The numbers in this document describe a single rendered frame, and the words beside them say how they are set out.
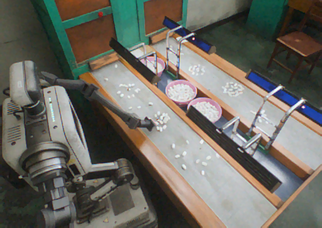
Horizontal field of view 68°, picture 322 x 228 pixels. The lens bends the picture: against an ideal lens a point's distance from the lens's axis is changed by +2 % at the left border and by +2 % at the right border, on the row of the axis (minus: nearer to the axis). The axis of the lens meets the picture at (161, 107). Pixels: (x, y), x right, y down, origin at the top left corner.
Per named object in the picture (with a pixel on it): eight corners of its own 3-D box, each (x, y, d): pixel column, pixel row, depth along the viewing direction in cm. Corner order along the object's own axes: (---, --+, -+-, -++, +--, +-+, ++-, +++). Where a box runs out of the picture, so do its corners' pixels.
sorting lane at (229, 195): (242, 247, 127) (243, 245, 125) (90, 74, 224) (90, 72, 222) (276, 211, 138) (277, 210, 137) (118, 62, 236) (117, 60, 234)
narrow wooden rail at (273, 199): (272, 214, 143) (278, 208, 135) (119, 67, 241) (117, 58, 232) (278, 208, 146) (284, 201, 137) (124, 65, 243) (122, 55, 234)
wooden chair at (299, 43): (264, 67, 338) (289, 4, 271) (285, 58, 352) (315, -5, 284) (289, 85, 312) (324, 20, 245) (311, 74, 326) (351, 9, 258)
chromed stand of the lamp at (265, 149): (266, 155, 168) (290, 114, 134) (243, 136, 178) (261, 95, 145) (282, 141, 175) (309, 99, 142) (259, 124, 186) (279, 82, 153)
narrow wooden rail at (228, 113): (302, 182, 156) (310, 175, 148) (145, 55, 253) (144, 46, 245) (307, 177, 158) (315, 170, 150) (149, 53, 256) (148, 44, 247)
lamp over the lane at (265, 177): (272, 194, 113) (277, 188, 107) (184, 115, 146) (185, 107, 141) (282, 184, 116) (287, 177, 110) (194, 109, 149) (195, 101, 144)
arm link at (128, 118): (82, 96, 163) (89, 82, 161) (86, 96, 168) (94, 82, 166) (131, 131, 156) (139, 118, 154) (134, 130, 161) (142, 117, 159)
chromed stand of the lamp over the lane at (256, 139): (227, 189, 152) (244, 152, 119) (205, 166, 163) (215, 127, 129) (246, 172, 159) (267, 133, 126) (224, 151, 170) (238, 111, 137)
